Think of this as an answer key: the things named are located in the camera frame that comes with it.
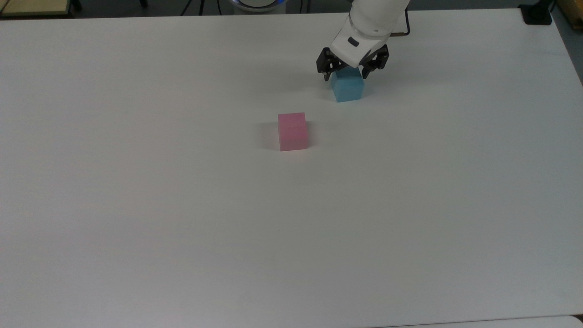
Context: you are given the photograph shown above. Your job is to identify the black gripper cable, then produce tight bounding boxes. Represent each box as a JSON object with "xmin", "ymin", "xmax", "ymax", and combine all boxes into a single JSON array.
[{"xmin": 391, "ymin": 9, "xmax": 411, "ymax": 37}]

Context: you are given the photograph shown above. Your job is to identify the wooden side table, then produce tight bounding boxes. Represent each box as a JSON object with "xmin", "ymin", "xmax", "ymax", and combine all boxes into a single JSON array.
[{"xmin": 0, "ymin": 0, "xmax": 77, "ymax": 19}]

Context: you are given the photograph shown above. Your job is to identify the wooden board edge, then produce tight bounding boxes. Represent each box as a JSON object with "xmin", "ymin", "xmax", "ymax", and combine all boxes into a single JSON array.
[{"xmin": 555, "ymin": 0, "xmax": 583, "ymax": 31}]

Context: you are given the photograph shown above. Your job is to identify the pink foam cube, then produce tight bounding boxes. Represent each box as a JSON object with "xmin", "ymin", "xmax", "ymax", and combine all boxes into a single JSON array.
[{"xmin": 278, "ymin": 112, "xmax": 309, "ymax": 152}]

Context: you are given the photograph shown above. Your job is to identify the black table clamp mount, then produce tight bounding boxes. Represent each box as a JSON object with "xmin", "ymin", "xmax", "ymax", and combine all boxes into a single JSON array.
[{"xmin": 519, "ymin": 0, "xmax": 554, "ymax": 26}]

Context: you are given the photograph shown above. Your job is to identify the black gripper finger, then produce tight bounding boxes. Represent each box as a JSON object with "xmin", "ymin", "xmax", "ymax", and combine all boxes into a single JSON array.
[
  {"xmin": 316, "ymin": 47, "xmax": 341, "ymax": 82},
  {"xmin": 359, "ymin": 44, "xmax": 390, "ymax": 79}
]

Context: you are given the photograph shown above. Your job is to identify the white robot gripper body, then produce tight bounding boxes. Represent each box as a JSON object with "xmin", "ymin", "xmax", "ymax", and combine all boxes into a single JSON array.
[{"xmin": 330, "ymin": 16, "xmax": 391, "ymax": 69}]

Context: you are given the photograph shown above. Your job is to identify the black tripod legs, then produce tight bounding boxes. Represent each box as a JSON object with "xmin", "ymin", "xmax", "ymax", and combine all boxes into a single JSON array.
[{"xmin": 181, "ymin": 0, "xmax": 206, "ymax": 16}]

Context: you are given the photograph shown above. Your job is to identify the blue foam cube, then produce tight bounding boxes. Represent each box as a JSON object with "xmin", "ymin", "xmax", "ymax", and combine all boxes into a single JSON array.
[{"xmin": 330, "ymin": 67, "xmax": 366, "ymax": 103}]

